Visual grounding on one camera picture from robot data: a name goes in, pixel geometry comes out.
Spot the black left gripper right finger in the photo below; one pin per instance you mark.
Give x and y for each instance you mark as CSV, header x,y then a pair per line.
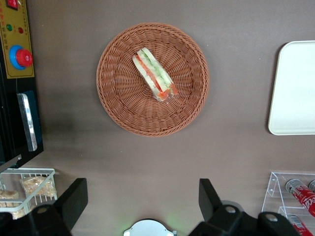
x,y
208,199

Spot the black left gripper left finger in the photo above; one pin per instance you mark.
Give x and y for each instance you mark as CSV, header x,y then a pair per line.
x,y
73,201

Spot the triangle sandwich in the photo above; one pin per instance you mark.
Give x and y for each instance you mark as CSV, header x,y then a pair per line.
x,y
153,72

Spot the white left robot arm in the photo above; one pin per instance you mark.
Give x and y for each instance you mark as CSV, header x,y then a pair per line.
x,y
148,228

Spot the brown round wicker basket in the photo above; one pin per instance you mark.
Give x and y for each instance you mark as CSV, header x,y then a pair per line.
x,y
118,81

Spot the cream plastic tray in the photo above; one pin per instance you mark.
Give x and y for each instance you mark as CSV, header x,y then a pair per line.
x,y
295,91

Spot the rice cracker snack pack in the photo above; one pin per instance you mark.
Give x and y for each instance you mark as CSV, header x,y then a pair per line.
x,y
37,185
17,213
8,196

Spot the clear acrylic bottle rack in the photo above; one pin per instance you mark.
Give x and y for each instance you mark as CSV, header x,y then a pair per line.
x,y
275,186

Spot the red cola bottle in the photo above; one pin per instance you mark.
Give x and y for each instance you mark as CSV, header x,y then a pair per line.
x,y
304,197
312,185
299,225

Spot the black sealing machine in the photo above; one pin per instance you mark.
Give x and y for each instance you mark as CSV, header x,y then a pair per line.
x,y
9,118

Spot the red emergency stop button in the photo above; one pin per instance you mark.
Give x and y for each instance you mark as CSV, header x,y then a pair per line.
x,y
23,57

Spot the yellow control panel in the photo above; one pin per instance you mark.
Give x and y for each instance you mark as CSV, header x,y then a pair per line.
x,y
21,39

